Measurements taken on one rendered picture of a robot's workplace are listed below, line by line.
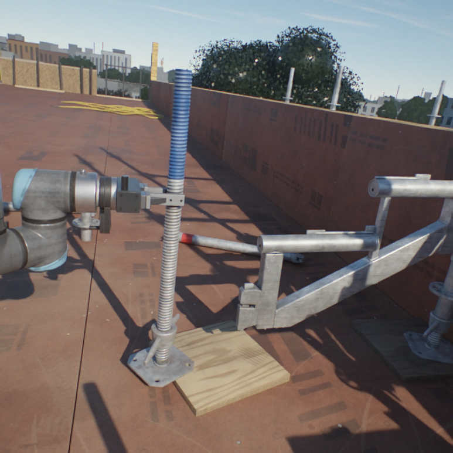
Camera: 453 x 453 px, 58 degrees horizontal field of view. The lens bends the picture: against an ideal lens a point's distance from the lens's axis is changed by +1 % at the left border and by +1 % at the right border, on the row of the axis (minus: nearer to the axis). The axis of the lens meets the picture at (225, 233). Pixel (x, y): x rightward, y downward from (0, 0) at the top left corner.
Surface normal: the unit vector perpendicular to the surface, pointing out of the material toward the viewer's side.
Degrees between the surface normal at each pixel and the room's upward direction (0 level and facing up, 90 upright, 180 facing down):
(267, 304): 90
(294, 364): 0
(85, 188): 65
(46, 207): 90
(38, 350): 0
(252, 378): 0
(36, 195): 88
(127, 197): 90
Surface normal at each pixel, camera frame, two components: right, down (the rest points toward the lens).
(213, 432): 0.12, -0.94
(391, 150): -0.96, -0.03
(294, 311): 0.25, 0.36
